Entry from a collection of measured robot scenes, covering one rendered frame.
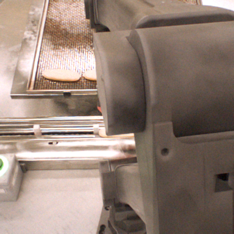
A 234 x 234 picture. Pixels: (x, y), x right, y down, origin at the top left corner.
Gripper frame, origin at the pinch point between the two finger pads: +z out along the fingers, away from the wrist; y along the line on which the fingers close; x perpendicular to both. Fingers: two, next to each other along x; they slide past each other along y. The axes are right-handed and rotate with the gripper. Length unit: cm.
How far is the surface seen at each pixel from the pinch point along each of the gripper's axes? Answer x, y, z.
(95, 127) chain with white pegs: -4.5, 0.0, 5.8
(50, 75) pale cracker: -16.5, -15.1, 2.1
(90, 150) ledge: -5.5, 6.1, 6.7
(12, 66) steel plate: -32.0, -30.9, 10.5
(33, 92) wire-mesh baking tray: -20.2, -9.9, 3.1
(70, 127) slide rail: -10.8, -1.9, 7.8
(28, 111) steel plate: -23.3, -10.8, 10.7
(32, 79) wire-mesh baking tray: -21.3, -14.6, 2.8
